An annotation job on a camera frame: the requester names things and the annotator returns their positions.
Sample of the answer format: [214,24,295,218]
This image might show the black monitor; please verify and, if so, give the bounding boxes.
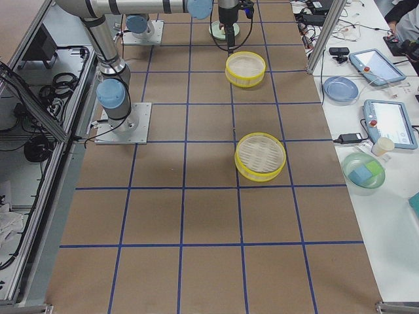
[19,24,58,69]

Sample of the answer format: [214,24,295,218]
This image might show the upper teach pendant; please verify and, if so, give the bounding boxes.
[348,48,406,86]

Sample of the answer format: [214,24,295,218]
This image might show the coiled black cables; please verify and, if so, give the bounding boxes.
[39,71,79,112]

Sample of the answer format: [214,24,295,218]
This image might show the black power adapter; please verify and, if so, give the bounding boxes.
[333,133,364,145]

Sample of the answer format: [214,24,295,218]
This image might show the teach pendant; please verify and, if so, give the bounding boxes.
[348,48,406,86]
[363,99,418,150]

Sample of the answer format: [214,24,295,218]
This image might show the green glass bowl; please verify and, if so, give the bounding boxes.
[342,152,386,196]

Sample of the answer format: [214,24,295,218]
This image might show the yellow bamboo steamer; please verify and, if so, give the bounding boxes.
[225,51,266,88]
[234,132,286,183]

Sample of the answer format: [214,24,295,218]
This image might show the pale green plate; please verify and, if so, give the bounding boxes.
[209,20,240,41]

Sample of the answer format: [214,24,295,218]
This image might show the paper cup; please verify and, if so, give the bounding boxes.
[371,137,395,156]

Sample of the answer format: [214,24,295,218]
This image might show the blue sponge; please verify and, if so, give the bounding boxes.
[348,165,373,186]

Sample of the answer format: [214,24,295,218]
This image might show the teal box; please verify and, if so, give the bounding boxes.
[409,192,419,217]

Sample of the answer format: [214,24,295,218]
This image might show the lower teach pendant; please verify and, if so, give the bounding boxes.
[363,99,418,150]

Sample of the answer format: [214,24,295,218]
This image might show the green sponge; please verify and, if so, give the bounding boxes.
[365,160,384,177]

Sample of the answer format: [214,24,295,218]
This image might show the blue plate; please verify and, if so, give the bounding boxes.
[323,77,359,104]

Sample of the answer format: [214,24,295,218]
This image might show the aluminium frame post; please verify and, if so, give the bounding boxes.
[306,0,346,75]

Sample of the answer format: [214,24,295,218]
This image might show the black webcam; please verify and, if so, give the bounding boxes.
[329,47,350,64]

